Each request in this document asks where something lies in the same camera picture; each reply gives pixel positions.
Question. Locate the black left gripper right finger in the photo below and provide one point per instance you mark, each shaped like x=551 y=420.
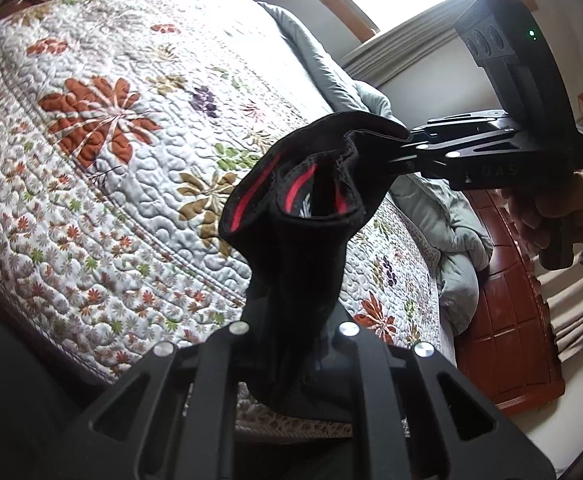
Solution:
x=416 y=416

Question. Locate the red wooden bed frame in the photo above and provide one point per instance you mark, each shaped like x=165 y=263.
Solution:
x=508 y=350

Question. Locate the grey green comforter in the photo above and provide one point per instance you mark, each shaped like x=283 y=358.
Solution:
x=443 y=216

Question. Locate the black pants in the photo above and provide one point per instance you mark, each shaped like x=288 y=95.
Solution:
x=291 y=218

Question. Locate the beige window curtain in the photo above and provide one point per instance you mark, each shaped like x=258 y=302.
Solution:
x=388 y=54

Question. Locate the floral quilted bedspread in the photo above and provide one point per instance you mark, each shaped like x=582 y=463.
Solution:
x=124 y=127

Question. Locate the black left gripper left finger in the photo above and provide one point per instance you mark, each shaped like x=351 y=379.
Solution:
x=172 y=416

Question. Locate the right hand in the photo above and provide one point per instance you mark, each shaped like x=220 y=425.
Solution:
x=532 y=210

